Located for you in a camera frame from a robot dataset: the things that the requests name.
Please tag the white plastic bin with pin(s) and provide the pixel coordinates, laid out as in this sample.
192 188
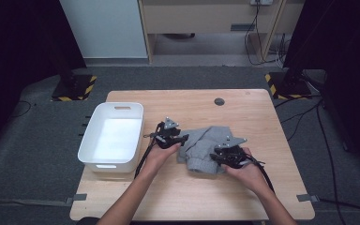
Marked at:
112 140

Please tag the white cabinet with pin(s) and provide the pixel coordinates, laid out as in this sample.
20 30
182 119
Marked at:
106 28

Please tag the black yellow striped stand base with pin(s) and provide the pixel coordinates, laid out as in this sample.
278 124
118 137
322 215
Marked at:
75 89
289 87

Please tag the gray sweatpants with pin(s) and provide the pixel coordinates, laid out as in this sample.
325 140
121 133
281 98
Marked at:
203 146

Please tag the person's left hand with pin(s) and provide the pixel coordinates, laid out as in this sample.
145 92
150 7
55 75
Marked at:
157 161

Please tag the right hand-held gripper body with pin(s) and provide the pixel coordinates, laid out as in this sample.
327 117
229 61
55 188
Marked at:
232 153

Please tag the light wooden desk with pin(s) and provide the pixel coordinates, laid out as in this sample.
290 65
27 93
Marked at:
200 15

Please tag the black metal bracket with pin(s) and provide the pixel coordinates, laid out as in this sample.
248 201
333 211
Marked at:
87 125

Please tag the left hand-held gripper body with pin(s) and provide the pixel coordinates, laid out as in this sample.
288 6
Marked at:
167 137

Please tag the black curtain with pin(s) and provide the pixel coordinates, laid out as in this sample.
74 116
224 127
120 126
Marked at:
18 47
340 47

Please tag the person's right hand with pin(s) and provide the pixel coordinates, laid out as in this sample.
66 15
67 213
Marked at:
250 175

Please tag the gray tape piece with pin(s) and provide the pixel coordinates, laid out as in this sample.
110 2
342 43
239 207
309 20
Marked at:
307 198
78 197

